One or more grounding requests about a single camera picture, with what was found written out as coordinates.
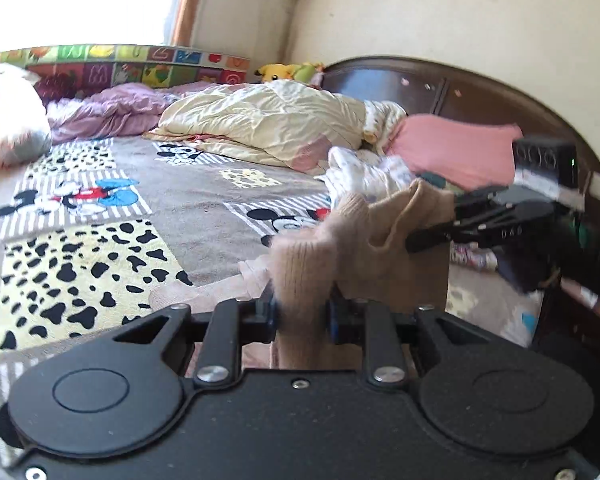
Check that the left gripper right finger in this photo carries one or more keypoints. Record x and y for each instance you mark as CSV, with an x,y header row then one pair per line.
x,y
370,326

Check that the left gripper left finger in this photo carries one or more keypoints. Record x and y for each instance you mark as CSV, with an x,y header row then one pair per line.
x,y
234,324

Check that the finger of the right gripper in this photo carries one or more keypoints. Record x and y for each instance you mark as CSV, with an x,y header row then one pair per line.
x,y
432,237

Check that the beige knit sweater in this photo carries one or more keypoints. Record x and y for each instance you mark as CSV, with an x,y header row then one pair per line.
x,y
360,249

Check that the white floral folded clothes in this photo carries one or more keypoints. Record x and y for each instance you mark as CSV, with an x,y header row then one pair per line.
x,y
365,173

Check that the pink pillow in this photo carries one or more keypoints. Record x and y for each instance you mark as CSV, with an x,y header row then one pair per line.
x,y
470,156

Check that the dark wooden headboard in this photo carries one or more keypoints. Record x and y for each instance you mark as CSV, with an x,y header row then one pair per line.
x,y
428,88

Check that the cream yellow quilt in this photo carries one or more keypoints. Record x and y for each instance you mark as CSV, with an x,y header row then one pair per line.
x,y
281,123

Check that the Mickey Mouse bed blanket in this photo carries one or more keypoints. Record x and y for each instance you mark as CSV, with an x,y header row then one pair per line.
x,y
89,231

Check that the yellow plush toy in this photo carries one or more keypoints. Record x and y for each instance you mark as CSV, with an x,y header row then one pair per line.
x,y
307,73

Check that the purple crumpled blanket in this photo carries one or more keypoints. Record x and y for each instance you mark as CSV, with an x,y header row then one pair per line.
x,y
123,110

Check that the white plastic bag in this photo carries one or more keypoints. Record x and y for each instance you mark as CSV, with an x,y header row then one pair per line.
x,y
24,130

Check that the colourful alphabet foam mat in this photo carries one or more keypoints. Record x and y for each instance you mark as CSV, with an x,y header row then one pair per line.
x,y
95,67

